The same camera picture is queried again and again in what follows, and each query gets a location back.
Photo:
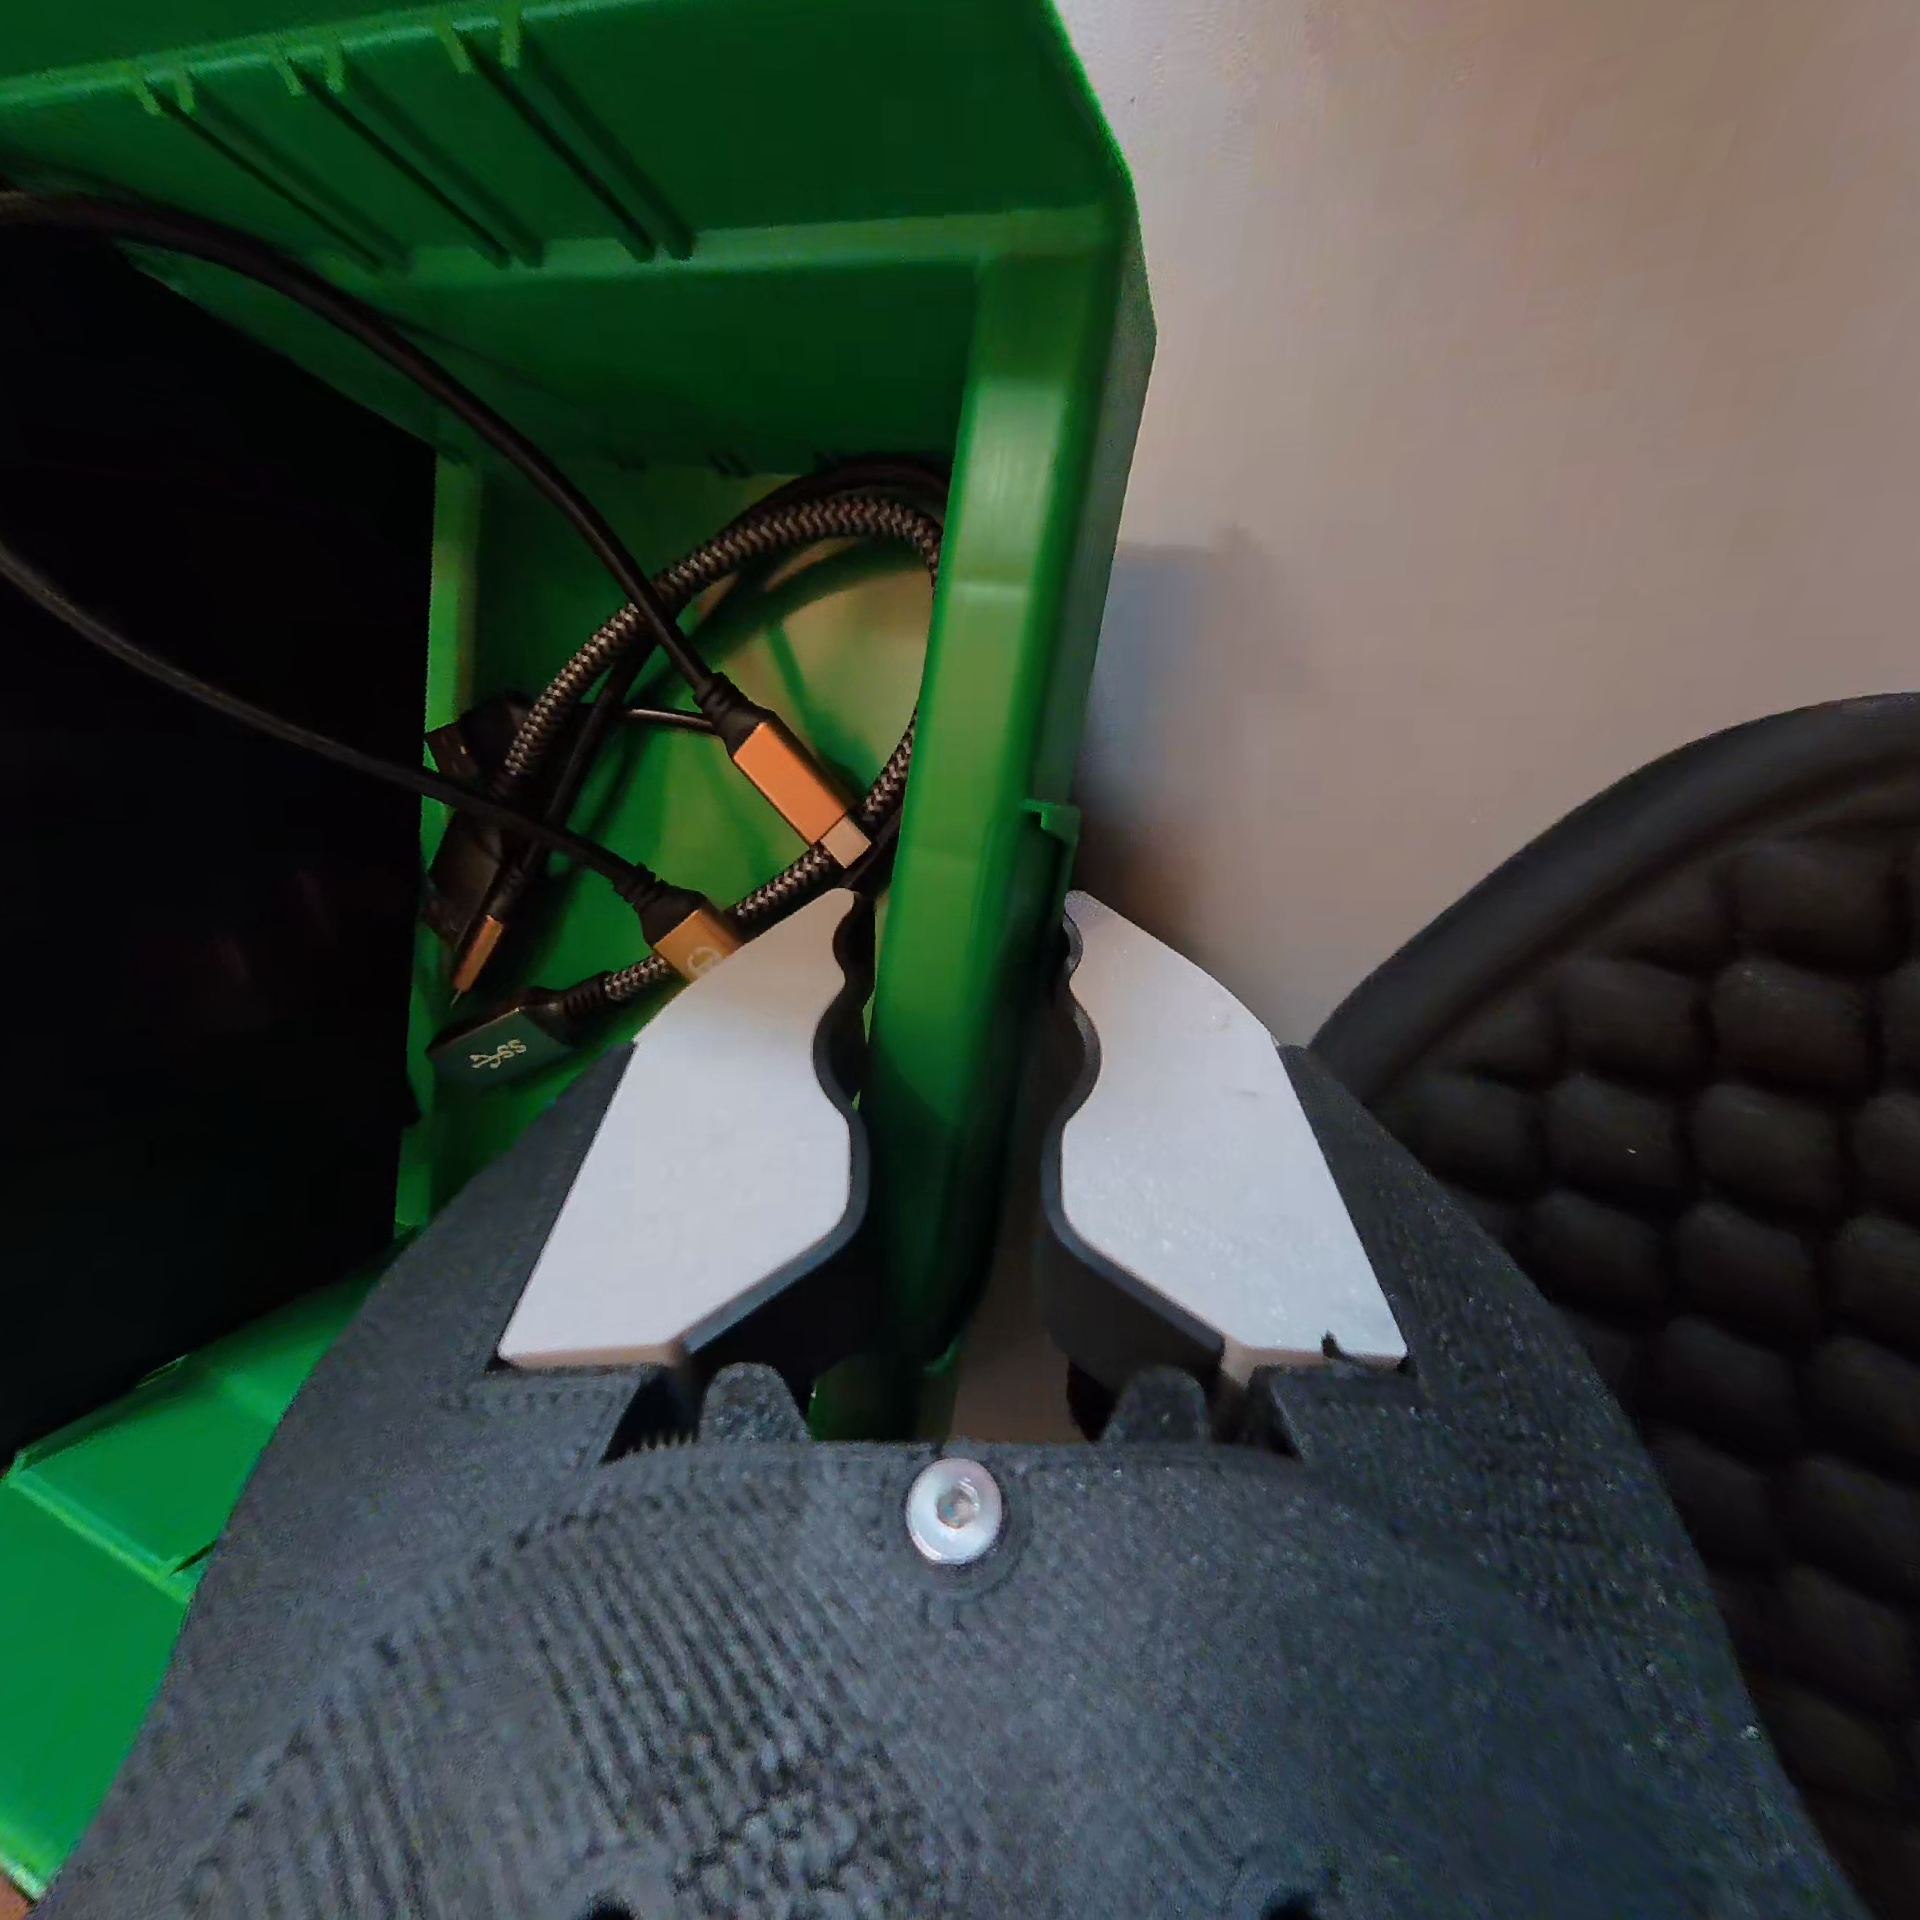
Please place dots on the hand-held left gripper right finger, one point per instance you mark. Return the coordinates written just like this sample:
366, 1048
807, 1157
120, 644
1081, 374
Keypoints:
1214, 1188

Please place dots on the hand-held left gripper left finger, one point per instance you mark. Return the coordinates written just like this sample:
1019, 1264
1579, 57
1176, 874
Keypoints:
704, 1188

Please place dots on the green plastic bin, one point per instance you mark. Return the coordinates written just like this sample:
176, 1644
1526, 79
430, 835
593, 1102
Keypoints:
825, 226

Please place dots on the black ribbed wrist rest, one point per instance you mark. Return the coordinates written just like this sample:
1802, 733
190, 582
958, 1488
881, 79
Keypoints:
1726, 1127

